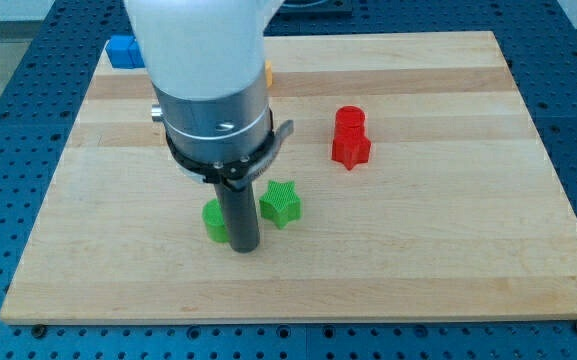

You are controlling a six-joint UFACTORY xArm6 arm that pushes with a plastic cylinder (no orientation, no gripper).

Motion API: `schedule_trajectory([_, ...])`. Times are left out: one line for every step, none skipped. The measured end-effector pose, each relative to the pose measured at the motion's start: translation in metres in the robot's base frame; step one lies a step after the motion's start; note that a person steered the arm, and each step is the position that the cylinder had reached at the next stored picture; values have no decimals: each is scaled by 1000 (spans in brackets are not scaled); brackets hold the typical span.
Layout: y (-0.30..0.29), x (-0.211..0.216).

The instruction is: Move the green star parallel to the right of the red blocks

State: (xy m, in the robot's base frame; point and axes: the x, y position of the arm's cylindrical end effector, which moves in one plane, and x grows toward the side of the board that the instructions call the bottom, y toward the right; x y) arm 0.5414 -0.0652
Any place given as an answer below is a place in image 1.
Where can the black clamp ring mount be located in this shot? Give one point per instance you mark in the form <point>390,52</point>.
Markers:
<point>227,147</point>

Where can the red star block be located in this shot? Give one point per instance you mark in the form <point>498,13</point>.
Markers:
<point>350,146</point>

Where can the green star block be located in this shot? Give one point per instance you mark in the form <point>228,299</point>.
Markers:
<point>280,203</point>

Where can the red cylinder block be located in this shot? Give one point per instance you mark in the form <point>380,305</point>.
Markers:
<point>348,118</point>

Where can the blue cube block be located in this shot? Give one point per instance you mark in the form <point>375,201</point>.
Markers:
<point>124,53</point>

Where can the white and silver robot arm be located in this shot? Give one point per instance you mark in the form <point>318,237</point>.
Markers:
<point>206,62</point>

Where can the light wooden board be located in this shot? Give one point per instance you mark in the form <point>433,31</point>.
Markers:
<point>458,216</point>

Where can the yellow block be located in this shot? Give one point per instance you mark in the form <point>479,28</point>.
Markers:
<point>269,74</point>

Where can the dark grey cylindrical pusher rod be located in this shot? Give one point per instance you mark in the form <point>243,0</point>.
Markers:
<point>240,217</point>

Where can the green cylinder block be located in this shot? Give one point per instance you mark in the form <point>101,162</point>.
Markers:
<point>214,222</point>

